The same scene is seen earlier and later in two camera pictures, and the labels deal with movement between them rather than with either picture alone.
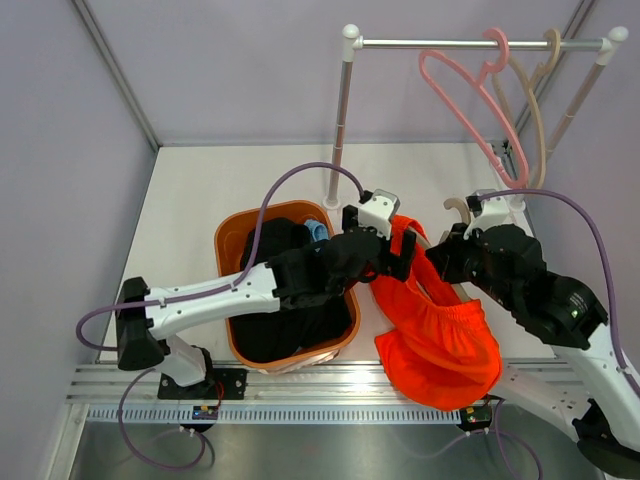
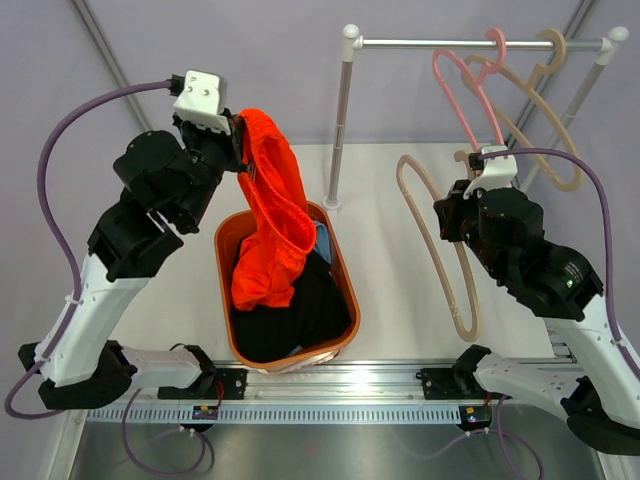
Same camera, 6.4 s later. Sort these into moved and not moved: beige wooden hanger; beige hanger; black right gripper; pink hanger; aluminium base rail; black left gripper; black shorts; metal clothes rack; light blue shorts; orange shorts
Moved: orange shorts; beige wooden hanger; pink hanger; black right gripper; beige hanger; black left gripper
Not moved: metal clothes rack; aluminium base rail; black shorts; light blue shorts
